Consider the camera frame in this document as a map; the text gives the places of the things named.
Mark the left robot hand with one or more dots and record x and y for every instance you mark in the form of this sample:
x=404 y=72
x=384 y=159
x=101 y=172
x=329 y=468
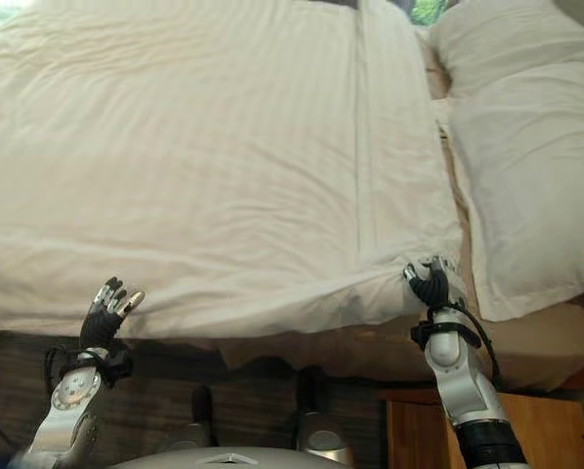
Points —
x=98 y=322

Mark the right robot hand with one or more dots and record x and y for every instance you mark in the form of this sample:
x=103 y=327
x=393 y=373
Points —
x=435 y=288

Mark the white striped duvet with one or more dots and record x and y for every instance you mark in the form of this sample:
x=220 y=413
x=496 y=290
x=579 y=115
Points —
x=214 y=166

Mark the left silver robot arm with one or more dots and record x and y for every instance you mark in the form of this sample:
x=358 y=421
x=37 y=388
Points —
x=67 y=391

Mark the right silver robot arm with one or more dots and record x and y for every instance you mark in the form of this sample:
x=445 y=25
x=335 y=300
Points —
x=463 y=386

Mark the beige mattress with sheet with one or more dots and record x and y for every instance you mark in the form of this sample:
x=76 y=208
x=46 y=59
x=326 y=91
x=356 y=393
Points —
x=526 y=352

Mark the large white pillow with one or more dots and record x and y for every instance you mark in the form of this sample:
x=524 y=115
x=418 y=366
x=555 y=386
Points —
x=531 y=200

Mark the left silver robot leg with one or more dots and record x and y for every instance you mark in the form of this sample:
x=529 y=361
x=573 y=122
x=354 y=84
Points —
x=201 y=415

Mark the silver robot leg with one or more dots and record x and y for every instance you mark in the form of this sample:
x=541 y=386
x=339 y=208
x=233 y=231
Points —
x=316 y=420
x=201 y=415

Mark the wooden bedside cabinet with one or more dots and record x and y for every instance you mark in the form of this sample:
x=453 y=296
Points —
x=419 y=430

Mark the right silver robot leg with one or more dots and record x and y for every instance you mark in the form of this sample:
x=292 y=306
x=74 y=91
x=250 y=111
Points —
x=316 y=420

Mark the silver robot torso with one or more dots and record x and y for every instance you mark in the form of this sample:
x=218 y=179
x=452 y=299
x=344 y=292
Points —
x=223 y=458

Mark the window with green view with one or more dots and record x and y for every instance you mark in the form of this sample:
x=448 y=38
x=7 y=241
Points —
x=426 y=11

